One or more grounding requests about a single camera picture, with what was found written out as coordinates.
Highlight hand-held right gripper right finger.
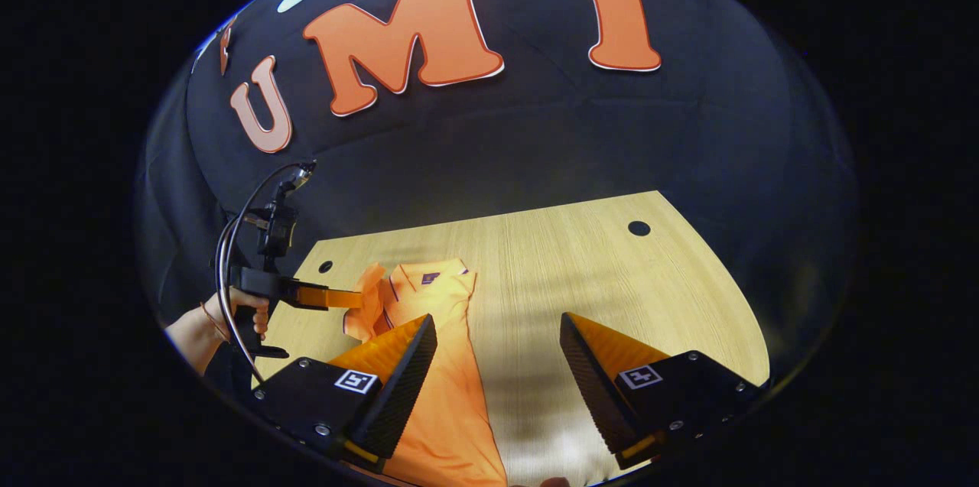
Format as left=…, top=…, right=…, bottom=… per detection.
left=559, top=311, right=766, bottom=471

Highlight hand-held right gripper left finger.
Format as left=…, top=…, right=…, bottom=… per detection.
left=252, top=313, right=438, bottom=472

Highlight orange T-shirt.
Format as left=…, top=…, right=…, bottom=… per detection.
left=342, top=258, right=509, bottom=487

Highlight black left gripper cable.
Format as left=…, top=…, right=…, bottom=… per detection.
left=216, top=161, right=307, bottom=385

